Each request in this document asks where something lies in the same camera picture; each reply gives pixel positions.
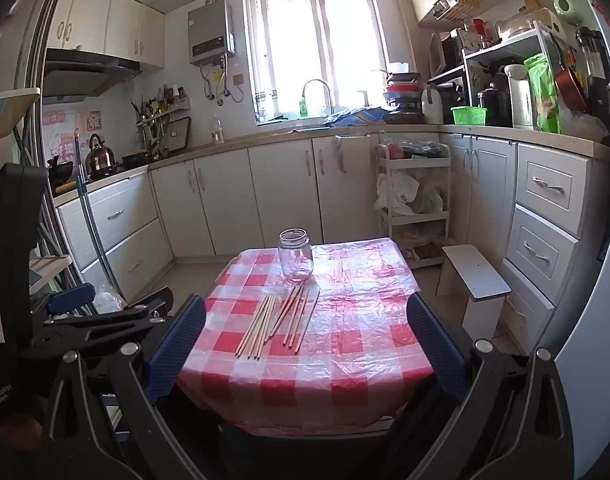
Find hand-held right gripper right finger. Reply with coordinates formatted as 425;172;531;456
406;291;576;480

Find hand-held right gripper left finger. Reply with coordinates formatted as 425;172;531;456
42;294;208;480

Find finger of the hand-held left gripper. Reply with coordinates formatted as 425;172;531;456
29;286;176;359
46;282;97;317

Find group of wooden chopsticks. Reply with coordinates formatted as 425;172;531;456
235;282;320;361

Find clear glass jar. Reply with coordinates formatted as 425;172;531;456
278;228;314;282

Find white stool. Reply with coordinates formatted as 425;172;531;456
435;244;512;342

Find black pot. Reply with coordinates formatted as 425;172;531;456
47;157;75;184

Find red white checked tablecloth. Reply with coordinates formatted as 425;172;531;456
176;238;434;437

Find steel kettle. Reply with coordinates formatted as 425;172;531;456
85;133;118;176

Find white rolling cart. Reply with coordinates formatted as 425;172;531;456
374;141;454;269

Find wooden shelf rack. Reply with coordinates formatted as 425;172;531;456
0;87;74;296

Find white lower kitchen cabinets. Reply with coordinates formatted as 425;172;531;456
55;127;610;322

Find dark cutting board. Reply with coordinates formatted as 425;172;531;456
162;116;192;154

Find black range hood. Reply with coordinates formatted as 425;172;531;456
42;48;144;99

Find white hanging plastic bag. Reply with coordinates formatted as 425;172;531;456
333;133;372;176

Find green plastic basket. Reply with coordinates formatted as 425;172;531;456
450;105;488;126

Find white jug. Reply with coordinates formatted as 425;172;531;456
421;83;445;125

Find blue bag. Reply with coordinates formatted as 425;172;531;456
322;106;390;129

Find black coffee machine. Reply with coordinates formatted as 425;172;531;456
477;72;511;127

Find stack of pots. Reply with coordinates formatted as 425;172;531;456
383;62;426;125

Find white upper cabinets long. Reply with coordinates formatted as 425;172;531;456
45;0;166;71

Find white electric kettle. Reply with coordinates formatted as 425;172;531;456
503;63;535;130

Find chrome faucet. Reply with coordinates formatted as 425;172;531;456
301;78;336;117

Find green packet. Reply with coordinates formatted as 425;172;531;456
527;52;561;134

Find red pan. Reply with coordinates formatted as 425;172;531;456
554;67;586;109

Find microwave oven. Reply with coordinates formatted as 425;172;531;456
429;29;468;79

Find white counter shelf rack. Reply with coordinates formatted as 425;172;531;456
462;21;562;129

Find white framed window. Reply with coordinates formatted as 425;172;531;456
242;0;392;129

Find black thermos bottle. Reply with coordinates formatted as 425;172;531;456
576;27;610;111

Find long handled broom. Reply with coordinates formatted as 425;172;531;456
72;128;124;306

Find pink wall sticker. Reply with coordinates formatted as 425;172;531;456
42;109;102;161

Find wall utensil rack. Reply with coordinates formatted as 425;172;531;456
129;87;192;127

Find grey wall water heater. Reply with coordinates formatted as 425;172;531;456
187;0;236;67

